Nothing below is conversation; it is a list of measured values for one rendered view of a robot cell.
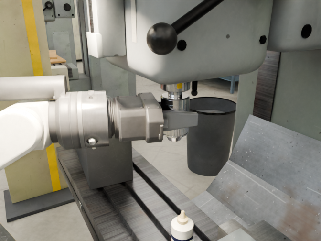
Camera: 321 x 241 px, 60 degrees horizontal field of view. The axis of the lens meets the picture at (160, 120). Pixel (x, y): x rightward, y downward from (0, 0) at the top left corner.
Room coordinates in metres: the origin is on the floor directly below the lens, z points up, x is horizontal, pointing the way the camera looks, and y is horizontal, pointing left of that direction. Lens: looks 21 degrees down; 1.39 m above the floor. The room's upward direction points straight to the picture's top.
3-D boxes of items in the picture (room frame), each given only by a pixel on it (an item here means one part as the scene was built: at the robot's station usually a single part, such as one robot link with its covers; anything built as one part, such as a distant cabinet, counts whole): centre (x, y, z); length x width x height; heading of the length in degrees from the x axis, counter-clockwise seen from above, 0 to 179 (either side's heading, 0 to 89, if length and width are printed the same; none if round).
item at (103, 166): (0.74, 0.17, 1.06); 0.22 x 0.12 x 0.20; 24
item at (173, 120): (0.40, -0.03, 1.24); 0.06 x 0.02 x 0.03; 102
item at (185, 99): (0.43, -0.02, 1.26); 0.05 x 0.05 x 0.01
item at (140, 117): (0.42, 0.07, 1.23); 0.13 x 0.12 x 0.10; 12
